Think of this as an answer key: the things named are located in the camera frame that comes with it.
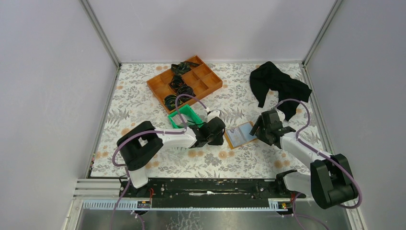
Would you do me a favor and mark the stack of white cards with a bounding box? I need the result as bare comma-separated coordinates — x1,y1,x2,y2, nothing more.
172,114,196,127

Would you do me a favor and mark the orange leather card holder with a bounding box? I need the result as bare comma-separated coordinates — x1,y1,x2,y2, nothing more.
225,121,257,149

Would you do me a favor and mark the green plastic bin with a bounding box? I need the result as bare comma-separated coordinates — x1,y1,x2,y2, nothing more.
168,105,205,128

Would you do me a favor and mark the rolled dark belt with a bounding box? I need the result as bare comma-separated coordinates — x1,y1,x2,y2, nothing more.
177,84,195,103
169,75,185,92
164,94,183,111

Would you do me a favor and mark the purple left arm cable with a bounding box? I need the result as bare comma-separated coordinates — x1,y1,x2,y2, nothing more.
109,93,212,230

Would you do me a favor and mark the black cloth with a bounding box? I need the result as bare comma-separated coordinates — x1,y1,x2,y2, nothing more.
249,61,312,108

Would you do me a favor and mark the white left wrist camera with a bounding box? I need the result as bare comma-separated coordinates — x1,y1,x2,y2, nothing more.
207,109,222,123

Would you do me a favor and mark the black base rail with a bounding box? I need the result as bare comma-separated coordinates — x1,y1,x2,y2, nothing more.
119,178,298,211

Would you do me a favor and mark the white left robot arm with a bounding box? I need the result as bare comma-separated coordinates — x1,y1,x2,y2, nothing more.
115,117,226,197

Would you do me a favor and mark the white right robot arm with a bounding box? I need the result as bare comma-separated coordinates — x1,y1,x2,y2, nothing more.
250,109,362,209

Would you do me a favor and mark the silver VIP card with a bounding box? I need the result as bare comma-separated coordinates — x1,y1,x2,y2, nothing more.
226,127,245,147

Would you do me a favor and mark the wooden compartment tray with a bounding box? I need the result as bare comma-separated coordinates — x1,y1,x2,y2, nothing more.
147,55,223,114

